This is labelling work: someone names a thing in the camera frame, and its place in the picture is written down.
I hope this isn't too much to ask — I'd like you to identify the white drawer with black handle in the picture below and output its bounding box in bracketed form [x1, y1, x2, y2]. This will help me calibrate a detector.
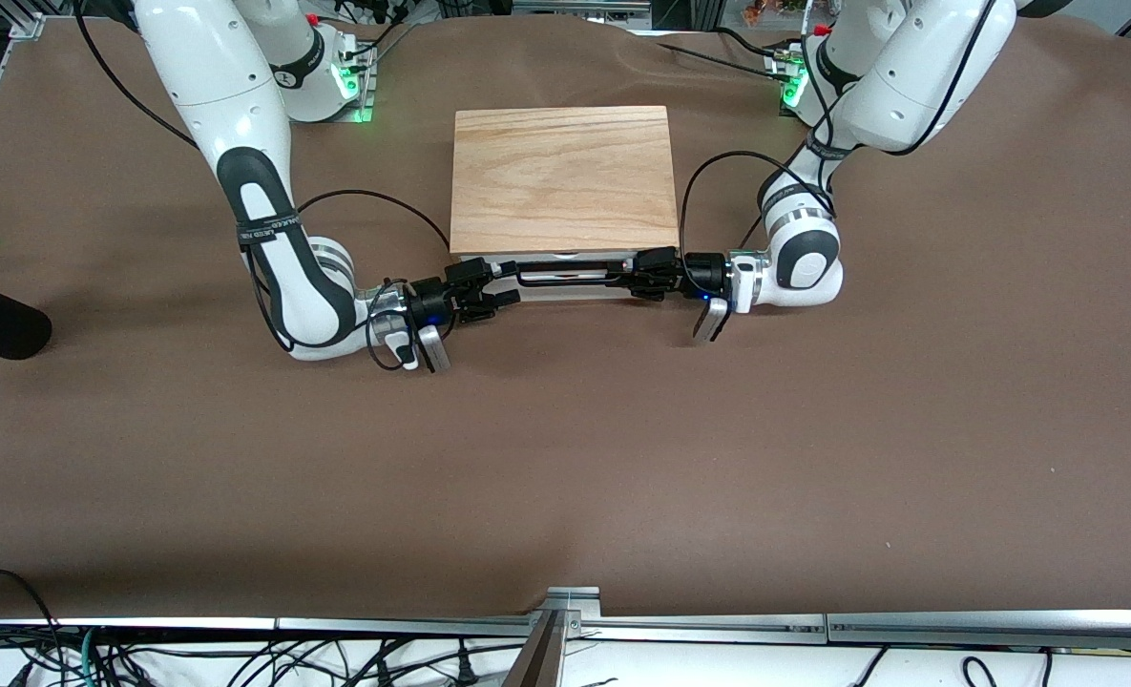
[474, 251, 673, 288]

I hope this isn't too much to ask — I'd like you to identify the plain white drawer front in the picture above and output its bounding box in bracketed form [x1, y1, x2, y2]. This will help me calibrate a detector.
[515, 283, 629, 301]

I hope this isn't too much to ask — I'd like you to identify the light wooden drawer cabinet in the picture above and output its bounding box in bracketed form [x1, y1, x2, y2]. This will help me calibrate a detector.
[450, 105, 681, 260]

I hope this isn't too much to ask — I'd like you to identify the brown table cover mat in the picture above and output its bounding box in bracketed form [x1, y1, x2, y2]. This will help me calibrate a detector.
[0, 11, 1131, 621]

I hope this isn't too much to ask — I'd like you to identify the colourful small objects pile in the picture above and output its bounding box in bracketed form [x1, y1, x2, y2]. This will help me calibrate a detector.
[741, 0, 816, 26]

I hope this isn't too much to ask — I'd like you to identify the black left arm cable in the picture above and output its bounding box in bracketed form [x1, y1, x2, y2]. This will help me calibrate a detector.
[680, 0, 1000, 255]

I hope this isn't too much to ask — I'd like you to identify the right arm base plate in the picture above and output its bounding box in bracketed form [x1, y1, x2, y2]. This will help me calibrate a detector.
[283, 38, 376, 125]

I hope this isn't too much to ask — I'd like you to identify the straight black sleeved cable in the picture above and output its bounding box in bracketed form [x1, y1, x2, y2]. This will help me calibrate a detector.
[659, 41, 787, 77]

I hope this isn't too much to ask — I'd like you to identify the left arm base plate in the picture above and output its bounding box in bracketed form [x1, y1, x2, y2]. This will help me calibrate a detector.
[765, 43, 819, 120]

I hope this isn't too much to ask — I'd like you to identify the curved black base cable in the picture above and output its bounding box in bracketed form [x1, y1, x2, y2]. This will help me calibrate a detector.
[715, 26, 787, 58]

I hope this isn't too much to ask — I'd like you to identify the black base cable bunch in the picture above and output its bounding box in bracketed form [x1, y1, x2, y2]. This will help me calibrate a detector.
[347, 0, 420, 68]

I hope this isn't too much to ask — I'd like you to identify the aluminium frame bar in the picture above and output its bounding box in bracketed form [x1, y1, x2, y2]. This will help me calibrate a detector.
[513, 0, 653, 16]

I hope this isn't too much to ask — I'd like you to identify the long aluminium table rail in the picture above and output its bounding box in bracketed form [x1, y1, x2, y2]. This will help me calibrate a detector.
[276, 614, 828, 643]

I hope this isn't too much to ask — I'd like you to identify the aluminium camera mount post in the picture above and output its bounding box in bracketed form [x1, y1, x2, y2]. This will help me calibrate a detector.
[501, 586, 604, 687]

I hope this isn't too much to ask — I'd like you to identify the thin white table rail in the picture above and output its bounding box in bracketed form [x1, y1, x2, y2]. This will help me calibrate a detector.
[0, 617, 277, 634]

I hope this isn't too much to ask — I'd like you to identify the wide aluminium table rail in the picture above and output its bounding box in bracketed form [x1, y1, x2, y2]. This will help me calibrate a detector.
[827, 610, 1131, 653]

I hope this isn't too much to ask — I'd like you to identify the green floor cable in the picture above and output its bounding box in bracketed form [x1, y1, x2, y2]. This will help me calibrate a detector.
[75, 625, 101, 687]

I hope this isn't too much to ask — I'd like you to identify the black looping floor cable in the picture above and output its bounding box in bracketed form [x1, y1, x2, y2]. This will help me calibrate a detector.
[0, 568, 62, 661]

